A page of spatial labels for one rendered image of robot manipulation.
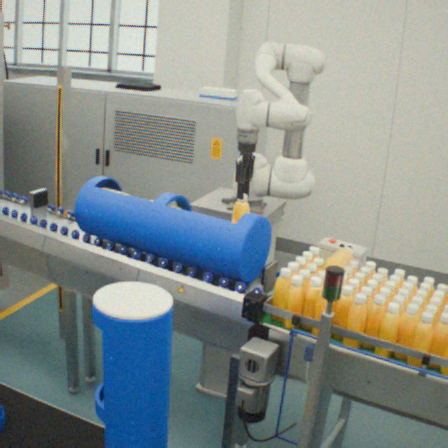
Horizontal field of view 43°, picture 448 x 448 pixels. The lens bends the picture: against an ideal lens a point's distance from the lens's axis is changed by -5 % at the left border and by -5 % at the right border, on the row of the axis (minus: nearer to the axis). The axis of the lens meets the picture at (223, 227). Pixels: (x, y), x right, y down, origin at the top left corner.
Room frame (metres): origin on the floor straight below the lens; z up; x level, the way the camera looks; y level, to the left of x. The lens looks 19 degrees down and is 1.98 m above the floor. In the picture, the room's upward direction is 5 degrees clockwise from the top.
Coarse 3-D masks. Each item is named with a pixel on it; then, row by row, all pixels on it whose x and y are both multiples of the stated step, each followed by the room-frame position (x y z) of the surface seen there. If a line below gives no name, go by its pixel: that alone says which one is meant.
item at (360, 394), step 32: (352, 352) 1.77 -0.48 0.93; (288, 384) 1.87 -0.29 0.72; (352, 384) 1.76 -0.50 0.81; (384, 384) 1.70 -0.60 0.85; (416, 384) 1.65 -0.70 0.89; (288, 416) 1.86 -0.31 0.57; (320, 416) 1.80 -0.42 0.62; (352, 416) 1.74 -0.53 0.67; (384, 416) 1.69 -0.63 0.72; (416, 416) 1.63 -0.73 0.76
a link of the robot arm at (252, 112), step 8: (240, 96) 2.35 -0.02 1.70; (248, 96) 2.32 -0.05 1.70; (256, 96) 2.33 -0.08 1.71; (240, 104) 2.33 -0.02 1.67; (248, 104) 2.32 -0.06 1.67; (256, 104) 2.32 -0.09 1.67; (264, 104) 2.33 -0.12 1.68; (240, 112) 2.33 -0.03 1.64; (248, 112) 2.31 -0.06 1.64; (256, 112) 2.31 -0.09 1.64; (264, 112) 2.31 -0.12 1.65; (240, 120) 2.33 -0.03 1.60; (248, 120) 2.31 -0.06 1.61; (256, 120) 2.31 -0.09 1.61; (264, 120) 2.31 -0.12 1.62; (248, 128) 2.32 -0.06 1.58; (256, 128) 2.33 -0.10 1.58
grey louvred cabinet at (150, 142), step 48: (48, 96) 4.46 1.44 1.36; (96, 96) 4.29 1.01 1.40; (144, 96) 4.16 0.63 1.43; (192, 96) 4.23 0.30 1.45; (48, 144) 4.45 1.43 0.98; (96, 144) 4.28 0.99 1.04; (144, 144) 4.12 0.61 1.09; (192, 144) 3.99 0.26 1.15; (48, 192) 4.45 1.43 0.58; (144, 192) 4.12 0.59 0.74; (192, 192) 3.98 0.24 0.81
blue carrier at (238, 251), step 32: (96, 192) 2.55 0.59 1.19; (96, 224) 2.49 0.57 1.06; (128, 224) 2.40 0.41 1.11; (160, 224) 2.33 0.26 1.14; (192, 224) 2.28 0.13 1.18; (224, 224) 2.24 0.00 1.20; (256, 224) 2.24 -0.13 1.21; (160, 256) 2.38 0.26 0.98; (192, 256) 2.25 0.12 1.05; (224, 256) 2.17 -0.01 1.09; (256, 256) 2.27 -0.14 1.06
